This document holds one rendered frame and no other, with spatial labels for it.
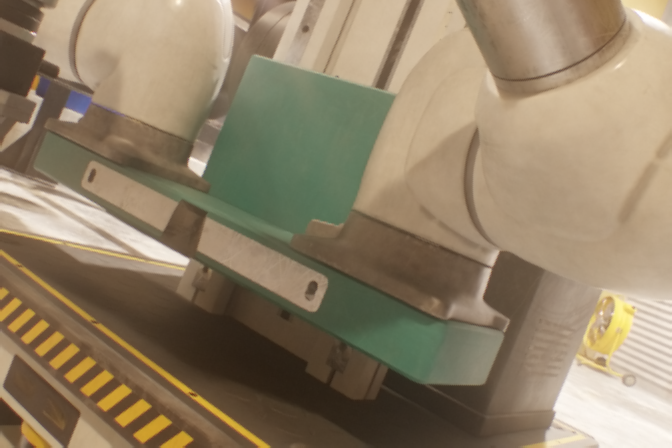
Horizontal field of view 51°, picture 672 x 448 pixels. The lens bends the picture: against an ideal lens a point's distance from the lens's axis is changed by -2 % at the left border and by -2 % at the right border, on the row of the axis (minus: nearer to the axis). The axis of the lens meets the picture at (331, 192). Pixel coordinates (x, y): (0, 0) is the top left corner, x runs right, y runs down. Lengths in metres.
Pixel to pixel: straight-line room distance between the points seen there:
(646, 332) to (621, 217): 7.60
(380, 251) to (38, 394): 0.38
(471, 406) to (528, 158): 0.55
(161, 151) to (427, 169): 0.44
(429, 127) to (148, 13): 0.47
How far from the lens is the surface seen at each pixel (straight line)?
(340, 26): 1.07
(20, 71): 0.75
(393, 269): 0.66
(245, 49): 2.29
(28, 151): 4.36
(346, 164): 0.91
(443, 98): 0.67
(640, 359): 8.07
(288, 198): 0.94
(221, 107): 2.78
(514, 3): 0.47
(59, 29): 1.05
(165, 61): 0.97
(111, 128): 0.98
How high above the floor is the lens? 0.53
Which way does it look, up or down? 1 degrees up
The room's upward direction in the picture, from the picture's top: 22 degrees clockwise
